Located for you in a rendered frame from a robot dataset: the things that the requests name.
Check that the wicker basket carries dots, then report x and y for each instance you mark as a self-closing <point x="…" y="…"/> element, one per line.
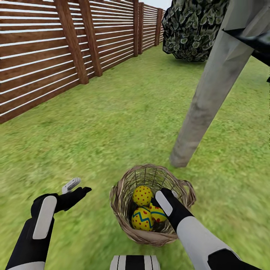
<point x="121" y="207"/>

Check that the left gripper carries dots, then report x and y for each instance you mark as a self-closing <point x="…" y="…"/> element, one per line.
<point x="76" y="196"/>

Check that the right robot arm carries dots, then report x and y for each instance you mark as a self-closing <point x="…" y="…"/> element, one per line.
<point x="205" y="250"/>

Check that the easter egg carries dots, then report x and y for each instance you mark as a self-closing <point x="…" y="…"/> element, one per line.
<point x="157" y="214"/>
<point x="142" y="196"/>
<point x="142" y="219"/>

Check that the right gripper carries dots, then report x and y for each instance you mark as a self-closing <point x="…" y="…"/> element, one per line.
<point x="155" y="203"/>

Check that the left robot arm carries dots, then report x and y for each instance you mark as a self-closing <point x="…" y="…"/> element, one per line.
<point x="31" y="249"/>

